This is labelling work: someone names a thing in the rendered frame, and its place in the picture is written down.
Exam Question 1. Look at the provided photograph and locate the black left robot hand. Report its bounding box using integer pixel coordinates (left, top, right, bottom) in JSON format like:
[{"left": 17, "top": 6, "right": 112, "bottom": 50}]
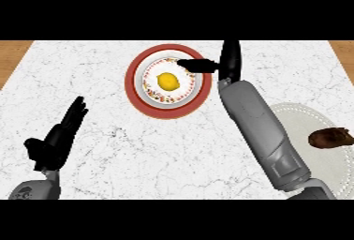
[{"left": 23, "top": 96, "right": 90, "bottom": 172}]

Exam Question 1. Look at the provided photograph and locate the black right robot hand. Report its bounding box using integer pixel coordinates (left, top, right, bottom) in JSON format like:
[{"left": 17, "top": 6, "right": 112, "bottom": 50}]
[{"left": 175, "top": 40, "right": 243, "bottom": 83}]

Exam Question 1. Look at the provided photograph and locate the yellow lemon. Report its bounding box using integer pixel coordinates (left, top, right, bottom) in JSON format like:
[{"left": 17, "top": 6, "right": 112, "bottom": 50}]
[{"left": 156, "top": 72, "right": 181, "bottom": 92}]

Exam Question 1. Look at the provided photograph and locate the red rimmed patterned plate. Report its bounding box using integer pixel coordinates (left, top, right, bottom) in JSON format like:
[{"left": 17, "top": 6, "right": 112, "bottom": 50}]
[{"left": 122, "top": 43, "right": 212, "bottom": 120}]

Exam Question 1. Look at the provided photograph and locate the white round placemat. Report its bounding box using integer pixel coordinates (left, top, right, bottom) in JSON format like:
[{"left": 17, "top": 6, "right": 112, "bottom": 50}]
[{"left": 267, "top": 102, "right": 354, "bottom": 201}]

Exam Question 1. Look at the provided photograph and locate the brown lumpy food item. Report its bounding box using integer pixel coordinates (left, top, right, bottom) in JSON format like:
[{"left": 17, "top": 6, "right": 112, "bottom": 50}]
[{"left": 306, "top": 127, "right": 354, "bottom": 150}]

